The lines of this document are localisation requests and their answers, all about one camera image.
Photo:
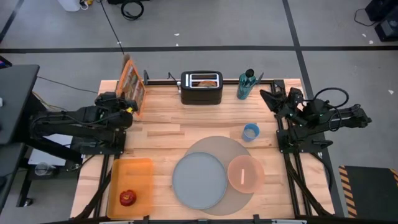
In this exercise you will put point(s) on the teal faceted water bottle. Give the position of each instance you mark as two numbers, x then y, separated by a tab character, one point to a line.
245	88

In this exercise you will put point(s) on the bagel half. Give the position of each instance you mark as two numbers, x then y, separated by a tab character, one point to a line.
207	83

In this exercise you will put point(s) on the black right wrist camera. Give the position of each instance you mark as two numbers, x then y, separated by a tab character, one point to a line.
296	93

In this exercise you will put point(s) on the pink bowl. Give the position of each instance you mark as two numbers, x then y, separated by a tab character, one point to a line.
248	183

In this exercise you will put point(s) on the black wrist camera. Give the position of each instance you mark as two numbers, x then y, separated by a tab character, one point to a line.
296	93
105	98

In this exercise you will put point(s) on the clear plastic cup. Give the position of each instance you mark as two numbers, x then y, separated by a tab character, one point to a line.
43	169

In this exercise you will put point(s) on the gray plate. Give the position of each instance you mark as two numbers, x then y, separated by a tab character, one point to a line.
199	180

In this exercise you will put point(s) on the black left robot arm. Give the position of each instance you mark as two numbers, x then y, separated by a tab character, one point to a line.
77	119

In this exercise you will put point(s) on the black equipment case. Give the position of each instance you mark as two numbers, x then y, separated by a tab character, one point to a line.
384	9
388	31

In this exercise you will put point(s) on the white paper sheet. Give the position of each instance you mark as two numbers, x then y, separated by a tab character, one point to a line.
40	157

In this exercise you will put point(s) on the black side desk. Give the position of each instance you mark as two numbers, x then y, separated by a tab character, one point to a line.
15	99

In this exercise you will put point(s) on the black two-slot toaster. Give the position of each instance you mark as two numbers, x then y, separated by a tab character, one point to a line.
202	96

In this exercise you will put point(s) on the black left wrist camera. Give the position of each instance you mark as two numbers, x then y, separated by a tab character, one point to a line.
105	98

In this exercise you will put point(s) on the orange plastic tray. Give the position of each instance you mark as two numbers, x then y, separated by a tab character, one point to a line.
130	177

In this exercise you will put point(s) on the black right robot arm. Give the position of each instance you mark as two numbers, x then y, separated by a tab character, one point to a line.
342	117

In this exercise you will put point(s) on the blue cup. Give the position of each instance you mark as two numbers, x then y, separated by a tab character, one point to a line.
250	133

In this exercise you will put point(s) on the black hazard-striped floor mat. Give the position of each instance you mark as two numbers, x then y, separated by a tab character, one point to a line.
370	193

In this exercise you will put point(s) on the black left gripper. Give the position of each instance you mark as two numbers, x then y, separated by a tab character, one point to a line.
116	106

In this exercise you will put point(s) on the round gray placemat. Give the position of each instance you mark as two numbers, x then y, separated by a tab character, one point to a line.
224	146

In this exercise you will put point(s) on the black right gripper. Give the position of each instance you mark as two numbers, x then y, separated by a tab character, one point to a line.
289	109

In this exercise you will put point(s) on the black device colourful screen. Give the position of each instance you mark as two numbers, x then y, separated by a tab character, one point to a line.
3	63

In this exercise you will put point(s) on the orange cereal box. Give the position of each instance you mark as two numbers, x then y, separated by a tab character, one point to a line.
132	84

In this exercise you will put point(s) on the black aluminium table frame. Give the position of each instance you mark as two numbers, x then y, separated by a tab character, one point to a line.
230	81

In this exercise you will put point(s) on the white container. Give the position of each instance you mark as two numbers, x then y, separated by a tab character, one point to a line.
68	4

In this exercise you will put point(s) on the red apple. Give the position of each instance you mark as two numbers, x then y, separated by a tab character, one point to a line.
127	198

